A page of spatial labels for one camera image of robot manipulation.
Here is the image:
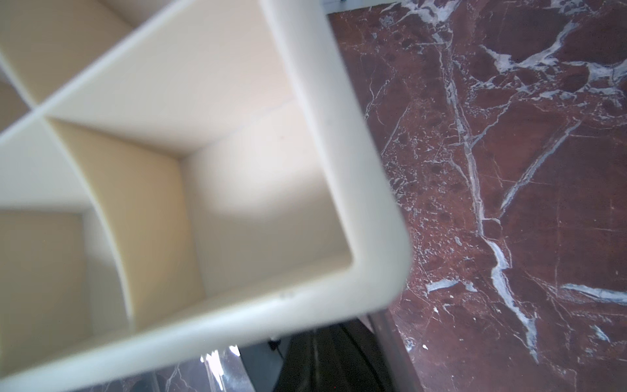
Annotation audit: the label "beige drawer organizer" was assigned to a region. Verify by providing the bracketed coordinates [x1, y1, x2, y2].
[1, 1, 412, 391]

